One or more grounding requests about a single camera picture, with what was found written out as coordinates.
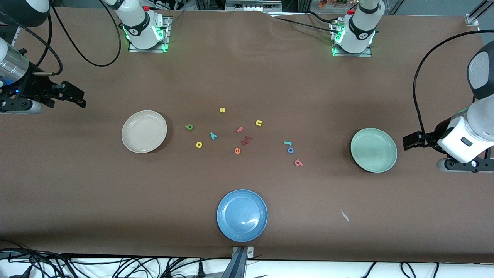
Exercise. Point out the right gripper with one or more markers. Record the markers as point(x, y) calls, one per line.
point(34, 85)

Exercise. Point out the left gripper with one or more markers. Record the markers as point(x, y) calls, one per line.
point(431, 138)

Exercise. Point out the salmon foam letter a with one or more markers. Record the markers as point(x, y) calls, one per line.
point(298, 162)

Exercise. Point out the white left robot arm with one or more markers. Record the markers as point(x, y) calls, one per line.
point(361, 33)

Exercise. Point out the light green plate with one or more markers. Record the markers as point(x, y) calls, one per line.
point(373, 150)

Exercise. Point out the beige brown plate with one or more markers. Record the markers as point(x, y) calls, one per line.
point(143, 132)

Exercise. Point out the brown table cover sheet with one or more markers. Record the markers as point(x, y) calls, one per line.
point(77, 185)

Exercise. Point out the small white paper scrap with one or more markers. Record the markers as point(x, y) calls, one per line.
point(344, 215)

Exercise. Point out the orange floral decoration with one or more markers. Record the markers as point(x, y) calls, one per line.
point(332, 3)

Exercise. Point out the blue plate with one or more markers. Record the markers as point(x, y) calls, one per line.
point(242, 215)

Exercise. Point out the grey metal equipment box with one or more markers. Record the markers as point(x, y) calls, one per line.
point(252, 4)

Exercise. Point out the black power plug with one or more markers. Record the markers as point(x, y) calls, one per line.
point(201, 270)

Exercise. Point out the aluminium frame profile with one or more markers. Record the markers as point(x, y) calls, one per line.
point(476, 13)
point(15, 35)

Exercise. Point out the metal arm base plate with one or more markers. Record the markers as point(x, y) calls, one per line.
point(366, 54)
point(133, 48)

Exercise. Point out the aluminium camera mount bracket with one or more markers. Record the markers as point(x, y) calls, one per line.
point(241, 262)

